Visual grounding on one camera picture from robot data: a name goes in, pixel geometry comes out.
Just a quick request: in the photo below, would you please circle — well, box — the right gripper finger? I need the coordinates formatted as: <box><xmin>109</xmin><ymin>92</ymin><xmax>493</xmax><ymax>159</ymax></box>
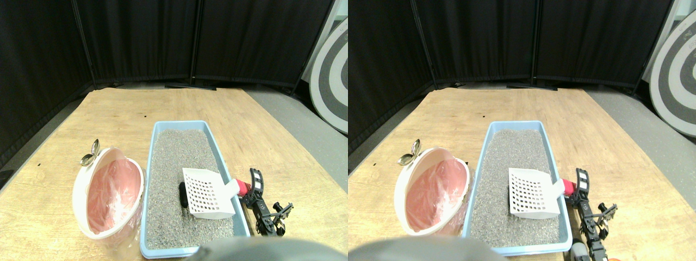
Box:
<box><xmin>575</xmin><ymin>169</ymin><xmax>591</xmax><ymax>201</ymax></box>
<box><xmin>249</xmin><ymin>169</ymin><xmax>265</xmax><ymax>202</ymax></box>

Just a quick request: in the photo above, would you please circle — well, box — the white scoop with red handle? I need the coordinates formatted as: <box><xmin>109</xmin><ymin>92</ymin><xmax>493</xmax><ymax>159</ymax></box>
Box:
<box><xmin>182</xmin><ymin>167</ymin><xmax>252</xmax><ymax>220</ymax></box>
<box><xmin>508</xmin><ymin>167</ymin><xmax>577</xmax><ymax>220</ymax></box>

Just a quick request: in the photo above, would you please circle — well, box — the blue litter tray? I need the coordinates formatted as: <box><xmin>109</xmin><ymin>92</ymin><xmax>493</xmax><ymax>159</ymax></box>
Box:
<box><xmin>140</xmin><ymin>120</ymin><xmax>252</xmax><ymax>259</ymax></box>
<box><xmin>467</xmin><ymin>120</ymin><xmax>574</xmax><ymax>257</ymax></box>

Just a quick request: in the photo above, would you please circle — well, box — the curtain stand foot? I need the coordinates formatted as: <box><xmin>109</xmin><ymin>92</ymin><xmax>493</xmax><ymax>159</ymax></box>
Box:
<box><xmin>164</xmin><ymin>81</ymin><xmax>218</xmax><ymax>91</ymax></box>
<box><xmin>506</xmin><ymin>81</ymin><xmax>558</xmax><ymax>91</ymax></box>

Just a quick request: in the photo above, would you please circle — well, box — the grey white round board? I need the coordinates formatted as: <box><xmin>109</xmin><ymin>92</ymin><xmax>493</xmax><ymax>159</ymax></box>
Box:
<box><xmin>649</xmin><ymin>10</ymin><xmax>696</xmax><ymax>138</ymax></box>
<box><xmin>309</xmin><ymin>18</ymin><xmax>348</xmax><ymax>135</ymax></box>

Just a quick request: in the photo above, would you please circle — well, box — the white bin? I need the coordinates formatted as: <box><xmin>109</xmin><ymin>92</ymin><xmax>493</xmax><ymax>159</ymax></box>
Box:
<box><xmin>72</xmin><ymin>139</ymin><xmax>147</xmax><ymax>252</ymax></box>
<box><xmin>394</xmin><ymin>139</ymin><xmax>473</xmax><ymax>243</ymax></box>

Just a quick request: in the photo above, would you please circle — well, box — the black bracket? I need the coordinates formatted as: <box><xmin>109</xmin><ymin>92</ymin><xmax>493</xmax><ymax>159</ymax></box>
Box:
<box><xmin>597</xmin><ymin>202</ymin><xmax>619</xmax><ymax>225</ymax></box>
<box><xmin>272</xmin><ymin>202</ymin><xmax>295</xmax><ymax>225</ymax></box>

